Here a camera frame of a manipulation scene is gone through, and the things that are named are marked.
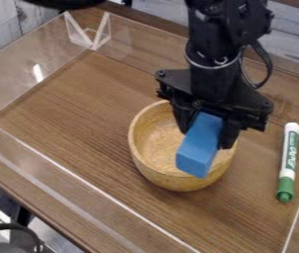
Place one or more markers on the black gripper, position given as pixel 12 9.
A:
pixel 218 92

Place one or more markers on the blue block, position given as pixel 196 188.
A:
pixel 196 151

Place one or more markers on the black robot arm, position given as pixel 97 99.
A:
pixel 223 28

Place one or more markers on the wooden brown bowl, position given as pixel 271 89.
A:
pixel 153 139

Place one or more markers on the green white dry-erase marker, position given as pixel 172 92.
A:
pixel 286 178

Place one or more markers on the black metal stand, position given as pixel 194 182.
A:
pixel 17 239

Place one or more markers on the clear acrylic tray wall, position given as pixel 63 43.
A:
pixel 75 80

